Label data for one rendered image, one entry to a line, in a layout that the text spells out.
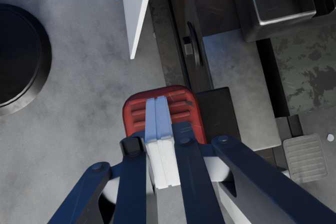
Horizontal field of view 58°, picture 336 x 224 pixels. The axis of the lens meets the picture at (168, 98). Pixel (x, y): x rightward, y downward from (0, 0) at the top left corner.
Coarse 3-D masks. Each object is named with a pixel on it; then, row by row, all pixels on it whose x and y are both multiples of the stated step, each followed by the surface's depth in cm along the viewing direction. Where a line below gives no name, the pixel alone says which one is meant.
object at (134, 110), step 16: (144, 96) 23; (176, 96) 23; (192, 96) 23; (128, 112) 23; (144, 112) 23; (176, 112) 23; (192, 112) 23; (128, 128) 23; (144, 128) 23; (192, 128) 23
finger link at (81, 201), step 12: (96, 168) 14; (108, 168) 14; (84, 180) 14; (96, 180) 14; (72, 192) 13; (84, 192) 13; (96, 192) 13; (72, 204) 12; (84, 204) 12; (96, 204) 13; (60, 216) 12; (72, 216) 12; (84, 216) 12; (96, 216) 13; (108, 216) 14
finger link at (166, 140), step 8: (160, 96) 22; (160, 104) 20; (160, 112) 19; (168, 112) 19; (160, 120) 18; (168, 120) 18; (160, 128) 17; (168, 128) 16; (160, 136) 16; (168, 136) 16; (160, 144) 16; (168, 144) 16; (168, 152) 16; (168, 160) 16; (168, 168) 16; (176, 168) 16; (168, 176) 16; (176, 176) 16; (176, 184) 17
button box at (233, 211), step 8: (168, 0) 76; (176, 32) 74; (184, 64) 72; (184, 72) 71; (280, 168) 36; (288, 176) 35; (224, 192) 39; (224, 200) 41; (232, 208) 35; (232, 216) 36; (240, 216) 34
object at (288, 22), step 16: (240, 0) 32; (256, 0) 29; (272, 0) 29; (288, 0) 29; (304, 0) 29; (320, 0) 30; (240, 16) 34; (256, 16) 29; (272, 16) 29; (288, 16) 29; (304, 16) 29; (320, 16) 30; (256, 32) 31; (272, 32) 32; (288, 32) 34
